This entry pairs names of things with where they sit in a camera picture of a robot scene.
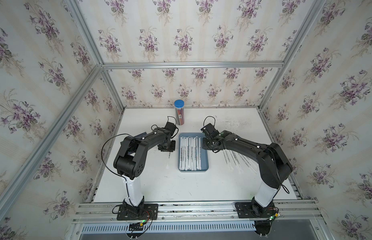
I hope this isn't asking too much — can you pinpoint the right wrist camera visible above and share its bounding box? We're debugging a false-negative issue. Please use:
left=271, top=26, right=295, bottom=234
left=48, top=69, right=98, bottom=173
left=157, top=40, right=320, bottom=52
left=201, top=123, right=219, bottom=138

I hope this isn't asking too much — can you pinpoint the pencil tube with blue lid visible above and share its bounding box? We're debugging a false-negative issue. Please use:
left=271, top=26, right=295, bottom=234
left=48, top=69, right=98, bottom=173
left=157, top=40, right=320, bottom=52
left=174, top=100, right=185, bottom=126

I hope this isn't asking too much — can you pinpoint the vented metal strip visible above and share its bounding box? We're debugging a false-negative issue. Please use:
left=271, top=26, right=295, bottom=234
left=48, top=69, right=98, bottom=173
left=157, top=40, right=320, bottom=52
left=80, top=220, right=256, bottom=235

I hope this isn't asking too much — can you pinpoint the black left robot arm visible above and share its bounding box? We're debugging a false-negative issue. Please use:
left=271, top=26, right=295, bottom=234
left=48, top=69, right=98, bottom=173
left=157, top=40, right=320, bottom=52
left=113, top=122, right=179, bottom=208

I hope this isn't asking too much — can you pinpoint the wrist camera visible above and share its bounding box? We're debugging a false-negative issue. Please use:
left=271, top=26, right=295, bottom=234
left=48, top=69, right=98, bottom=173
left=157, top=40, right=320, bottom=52
left=165, top=122, right=179, bottom=139
left=201, top=123, right=219, bottom=138

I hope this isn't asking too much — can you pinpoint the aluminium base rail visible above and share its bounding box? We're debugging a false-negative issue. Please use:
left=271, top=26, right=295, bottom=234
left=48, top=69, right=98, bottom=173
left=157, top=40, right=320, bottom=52
left=65, top=200, right=332, bottom=240

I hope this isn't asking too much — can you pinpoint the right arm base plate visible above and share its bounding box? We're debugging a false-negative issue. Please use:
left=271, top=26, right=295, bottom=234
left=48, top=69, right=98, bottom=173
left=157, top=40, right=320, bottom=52
left=235, top=201, right=279, bottom=220

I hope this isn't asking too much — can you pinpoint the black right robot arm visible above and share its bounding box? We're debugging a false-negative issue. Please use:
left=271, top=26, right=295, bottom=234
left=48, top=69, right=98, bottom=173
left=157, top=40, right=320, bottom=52
left=201, top=124, right=293, bottom=216

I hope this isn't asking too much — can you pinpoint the straw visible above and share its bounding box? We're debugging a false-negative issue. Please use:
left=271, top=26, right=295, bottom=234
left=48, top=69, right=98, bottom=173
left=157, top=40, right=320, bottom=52
left=194, top=138, right=198, bottom=171
left=198, top=137, right=202, bottom=171
left=229, top=150, right=243, bottom=174
left=240, top=154, right=258, bottom=174
left=236, top=153, right=251, bottom=169
left=185, top=138, right=190, bottom=171
left=223, top=150, right=234, bottom=171
left=182, top=138, right=187, bottom=171
left=166, top=152, right=171, bottom=169
left=188, top=137, right=193, bottom=171
left=191, top=138, right=196, bottom=171
left=179, top=137, right=184, bottom=171

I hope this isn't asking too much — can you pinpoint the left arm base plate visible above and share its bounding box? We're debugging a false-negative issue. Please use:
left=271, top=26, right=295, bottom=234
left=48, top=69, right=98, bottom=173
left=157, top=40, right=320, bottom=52
left=117, top=202, right=159, bottom=221

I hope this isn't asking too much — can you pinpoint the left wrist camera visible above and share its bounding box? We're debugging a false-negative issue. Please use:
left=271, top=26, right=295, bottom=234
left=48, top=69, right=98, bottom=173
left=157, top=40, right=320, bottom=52
left=165, top=122, right=179, bottom=139

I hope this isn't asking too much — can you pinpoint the blue storage tray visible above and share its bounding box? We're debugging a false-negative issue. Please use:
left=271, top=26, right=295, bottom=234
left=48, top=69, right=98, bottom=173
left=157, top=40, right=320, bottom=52
left=178, top=133, right=209, bottom=172

